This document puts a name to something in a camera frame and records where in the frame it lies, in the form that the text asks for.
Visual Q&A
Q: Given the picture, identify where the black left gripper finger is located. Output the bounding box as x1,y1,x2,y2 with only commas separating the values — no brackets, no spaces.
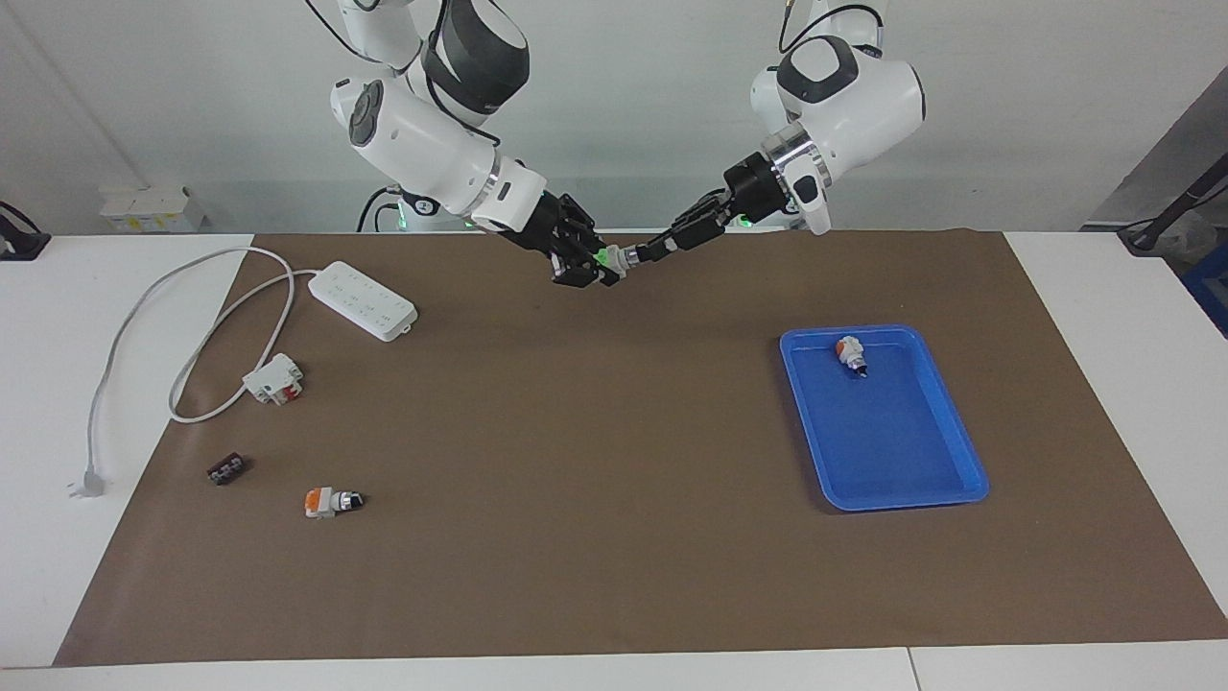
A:
635,219,725,265
654,192,730,246

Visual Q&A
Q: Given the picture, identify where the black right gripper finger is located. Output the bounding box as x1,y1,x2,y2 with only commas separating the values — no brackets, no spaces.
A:
555,257,620,287
566,195,607,258

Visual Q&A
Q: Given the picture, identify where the green white rotary switch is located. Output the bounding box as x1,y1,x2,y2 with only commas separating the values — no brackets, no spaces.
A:
593,245,642,281

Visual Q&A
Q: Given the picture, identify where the white power strip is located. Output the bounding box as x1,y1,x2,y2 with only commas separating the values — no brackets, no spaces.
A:
307,261,419,343

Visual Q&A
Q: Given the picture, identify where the brown paper mat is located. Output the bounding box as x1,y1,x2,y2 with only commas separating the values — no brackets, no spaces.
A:
53,230,1228,668

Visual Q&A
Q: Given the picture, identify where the blue plastic tray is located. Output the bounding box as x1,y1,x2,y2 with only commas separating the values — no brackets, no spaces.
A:
779,324,990,512

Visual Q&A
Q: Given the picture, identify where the black pole stand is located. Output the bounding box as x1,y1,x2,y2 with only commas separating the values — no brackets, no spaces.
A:
1118,154,1228,255

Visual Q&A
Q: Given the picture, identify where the white cardboard box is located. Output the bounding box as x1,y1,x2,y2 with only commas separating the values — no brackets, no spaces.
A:
101,185,207,233

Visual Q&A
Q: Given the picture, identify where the grey partition panel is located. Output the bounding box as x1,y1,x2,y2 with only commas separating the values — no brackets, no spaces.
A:
1089,67,1228,231

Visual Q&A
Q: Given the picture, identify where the blue crate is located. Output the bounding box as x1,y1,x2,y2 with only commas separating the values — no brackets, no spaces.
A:
1182,264,1228,339

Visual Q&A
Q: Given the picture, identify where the black base cable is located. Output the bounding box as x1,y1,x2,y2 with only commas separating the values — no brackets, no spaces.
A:
358,185,399,233

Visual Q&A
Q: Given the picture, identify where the white red switch block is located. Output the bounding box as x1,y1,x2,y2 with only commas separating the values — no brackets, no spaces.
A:
242,352,305,407

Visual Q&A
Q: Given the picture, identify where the white power cable with plug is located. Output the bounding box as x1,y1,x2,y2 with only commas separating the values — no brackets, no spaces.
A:
67,245,322,500

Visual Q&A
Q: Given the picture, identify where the black clamp mount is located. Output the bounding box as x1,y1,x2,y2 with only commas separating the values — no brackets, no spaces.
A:
0,202,51,262

